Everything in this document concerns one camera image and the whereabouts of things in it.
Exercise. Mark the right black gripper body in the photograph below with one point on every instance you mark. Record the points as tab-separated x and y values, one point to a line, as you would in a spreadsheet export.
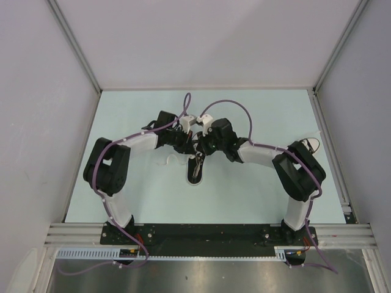
209	143

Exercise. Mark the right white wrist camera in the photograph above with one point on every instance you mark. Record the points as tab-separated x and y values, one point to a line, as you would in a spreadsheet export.
205	121

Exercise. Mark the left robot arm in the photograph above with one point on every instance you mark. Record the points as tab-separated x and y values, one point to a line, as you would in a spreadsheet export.
107	166

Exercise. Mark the black canvas sneaker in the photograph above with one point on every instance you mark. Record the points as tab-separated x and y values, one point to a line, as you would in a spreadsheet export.
194	168
312	144

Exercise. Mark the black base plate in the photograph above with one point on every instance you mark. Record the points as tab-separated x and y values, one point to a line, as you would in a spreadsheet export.
154	234

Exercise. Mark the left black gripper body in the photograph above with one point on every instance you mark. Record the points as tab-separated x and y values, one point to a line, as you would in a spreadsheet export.
179	140

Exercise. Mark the aluminium frame rail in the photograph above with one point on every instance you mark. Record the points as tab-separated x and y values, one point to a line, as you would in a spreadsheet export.
348	236

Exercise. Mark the white shoelace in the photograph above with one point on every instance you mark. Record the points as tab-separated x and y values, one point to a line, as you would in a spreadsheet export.
187	160

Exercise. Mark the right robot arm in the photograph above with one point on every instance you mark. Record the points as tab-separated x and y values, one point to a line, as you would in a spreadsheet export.
299	172

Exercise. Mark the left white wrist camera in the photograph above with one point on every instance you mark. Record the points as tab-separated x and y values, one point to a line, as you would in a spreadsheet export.
186	122

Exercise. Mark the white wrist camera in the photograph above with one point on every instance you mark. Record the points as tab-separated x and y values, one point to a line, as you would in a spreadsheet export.
205	121
186	122

